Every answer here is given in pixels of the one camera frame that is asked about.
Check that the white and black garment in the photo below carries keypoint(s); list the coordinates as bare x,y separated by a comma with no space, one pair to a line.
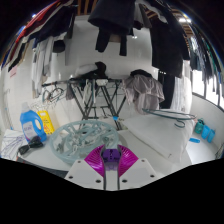
86,69

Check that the hanging clothes row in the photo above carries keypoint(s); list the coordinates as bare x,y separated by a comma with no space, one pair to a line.
113,13

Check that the flat blue plastic item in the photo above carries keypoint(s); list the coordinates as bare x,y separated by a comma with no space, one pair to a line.
194,140

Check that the blue detergent bottle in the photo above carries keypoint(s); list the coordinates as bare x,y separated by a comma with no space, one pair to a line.
31,125

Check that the teal bucket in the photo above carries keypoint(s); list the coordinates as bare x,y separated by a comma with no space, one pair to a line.
199,126

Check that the yellow floor sign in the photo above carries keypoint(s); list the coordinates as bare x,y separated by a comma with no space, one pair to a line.
46,121

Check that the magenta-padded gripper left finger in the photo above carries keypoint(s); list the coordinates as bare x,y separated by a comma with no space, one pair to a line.
95,160

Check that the black folding drying rack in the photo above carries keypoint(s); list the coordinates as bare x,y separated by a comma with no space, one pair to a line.
87,100

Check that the white pillow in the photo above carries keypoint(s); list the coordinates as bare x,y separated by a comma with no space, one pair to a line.
160,133

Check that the grey garment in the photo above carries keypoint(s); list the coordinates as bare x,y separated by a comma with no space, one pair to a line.
143,90

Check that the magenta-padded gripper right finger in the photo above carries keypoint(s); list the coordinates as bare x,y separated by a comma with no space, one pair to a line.
128,160

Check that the pink wall sign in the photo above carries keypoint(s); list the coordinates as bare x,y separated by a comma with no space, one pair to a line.
14,71

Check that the teal clothes hanger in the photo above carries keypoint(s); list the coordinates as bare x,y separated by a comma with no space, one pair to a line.
156,113

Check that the round pale blue peg hanger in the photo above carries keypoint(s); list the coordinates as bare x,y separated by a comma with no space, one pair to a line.
66,153

